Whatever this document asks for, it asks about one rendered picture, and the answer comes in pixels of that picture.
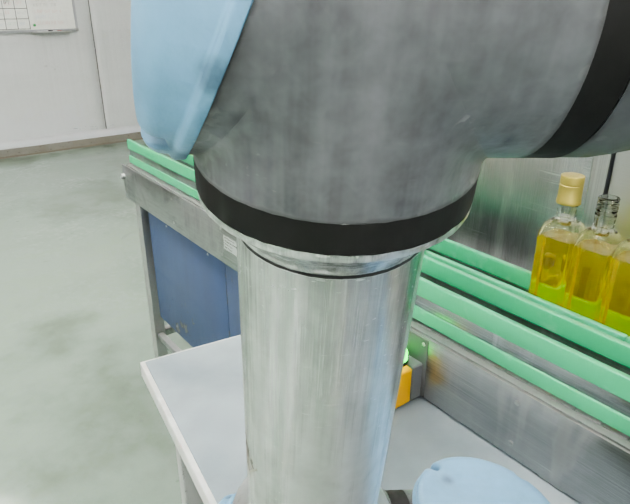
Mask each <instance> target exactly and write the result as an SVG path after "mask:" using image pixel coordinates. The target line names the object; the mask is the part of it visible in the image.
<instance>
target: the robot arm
mask: <svg viewBox="0 0 630 504"><path fill-rule="evenodd" d="M131 70H132V85H133V96H134V105H135V112H136V118H137V122H138V124H139V126H140V127H141V136H142V138H143V140H144V142H145V143H146V145H147V146H148V147H149V148H150V149H151V150H153V151H155V152H157V153H164V154H169V155H170V156H171V158H172V159H173V160H185V159H186V158H187V156H188V155H193V161H194V172H195V183H196V189H197V193H198V196H199V200H200V203H201V205H202V207H203V208H204V210H205V211H206V213H207V214H208V216H209V217H211V218H212V219H213V220H214V221H215V222H216V223H217V224H218V225H219V226H220V227H222V228H223V229H224V230H226V231H227V232H228V233H230V234H232V235H233V236H235V237H236V246H237V267H238V288H239V308H240V329H241V350H242V371H243V392H244V413H245V434H246V455H247V478H246V479H245V480H244V481H243V483H242V484H241V486H240V487H239V489H238V491H237V492H236V493H235V494H230V495H227V496H225V497H224V498H223V499H222V500H221V501H220V502H219V503H218V504H550V502H549V501H548V500H547V499H546V498H545V497H544V496H543V494H542V493H541V492H540V491H539V490H537V489H536V488H535V487H534V486H533V485H532V484H530V483H529V482H528V481H526V480H523V479H521V478H519V477H518V476H517V475H516V474H515V473H514V472H513V471H511V470H509V469H507V468H505V467H503V466H500V465H498V464H495V463H493V462H490V461H486V460H482V459H478V458H472V457H450V458H445V459H442V460H439V461H437V462H435V463H433V464H432V465H431V468H430V469H425V470H424V472H423V473H422V474H421V476H420V477H419V478H418V479H417V481H416V483H415V485H414V488H413V489H400V490H382V488H381V481H382V476H383V470H384V465H385V460H386V454H387V449H388V444H389V438H390V433H391V428H392V422H393V417H394V412H395V406H396V401H397V396H398V390H399V385H400V380H401V374H402V369H403V364H404V358H405V353H406V348H407V342H408V337H409V332H410V326H411V321H412V316H413V310H414V305H415V300H416V294H417V289H418V284H419V278H420V273H421V268H422V262H423V257H424V251H425V250H426V249H428V248H430V247H432V246H434V245H436V244H438V243H440V242H442V241H443V240H445V239H446V238H448V237H449V236H451V235H452V234H454V233H455V232H456V231H457V229H458V228H459V227H460V226H461V225H462V224H463V222H464V221H465V220H466V218H467V217H468V215H469V212H470V209H471V206H472V203H473V198H474V194H475V189H476V185H477V181H478V177H479V174H480V170H481V165H482V163H483V161H484V160H485V159H487V158H557V157H569V158H587V157H593V156H600V155H606V154H612V153H618V152H623V151H628V150H630V0H131Z"/></svg>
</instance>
